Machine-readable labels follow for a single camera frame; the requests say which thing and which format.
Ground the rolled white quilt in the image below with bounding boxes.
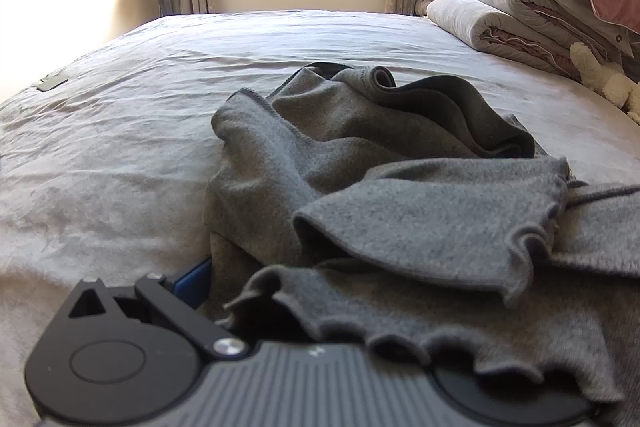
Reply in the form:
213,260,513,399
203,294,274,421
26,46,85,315
426,0,586,80

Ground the grey knit sweater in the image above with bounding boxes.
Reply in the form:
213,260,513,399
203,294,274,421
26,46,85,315
205,62,640,427

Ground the white plush toy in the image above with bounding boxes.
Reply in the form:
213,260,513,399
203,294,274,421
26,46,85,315
570,42,640,122

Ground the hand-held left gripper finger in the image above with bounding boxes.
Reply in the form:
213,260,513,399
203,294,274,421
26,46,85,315
65,257,251,360

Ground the bed with white sheet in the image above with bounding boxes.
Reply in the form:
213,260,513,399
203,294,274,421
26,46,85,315
0,9,640,427

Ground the small black flat object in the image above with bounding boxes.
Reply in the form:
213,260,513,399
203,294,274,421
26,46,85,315
36,76,69,94

